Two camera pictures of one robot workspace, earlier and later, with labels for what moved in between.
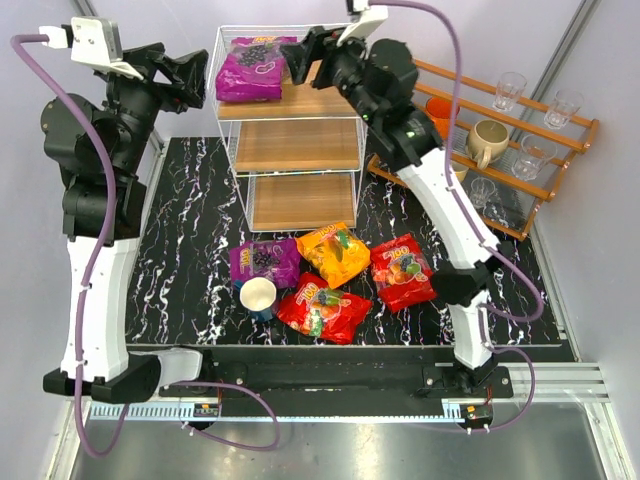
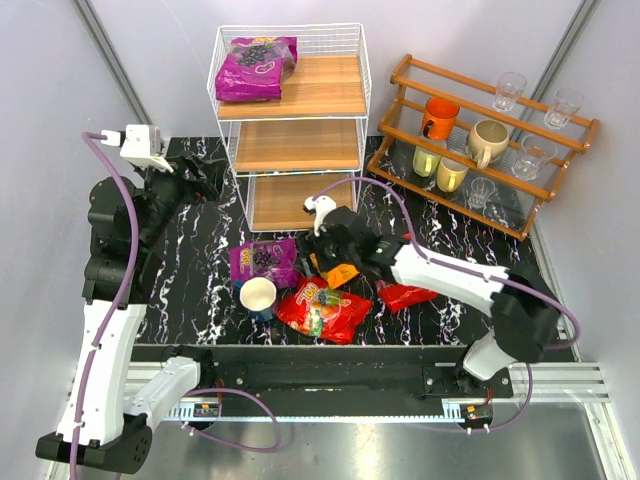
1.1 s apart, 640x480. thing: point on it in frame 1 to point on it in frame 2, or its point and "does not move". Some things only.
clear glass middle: (535, 150) does not move
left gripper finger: (186, 75) to (206, 176)
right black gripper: (320, 57) to (326, 245)
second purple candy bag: (276, 259) does not move
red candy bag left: (320, 312) does not move
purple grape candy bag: (252, 69) does not move
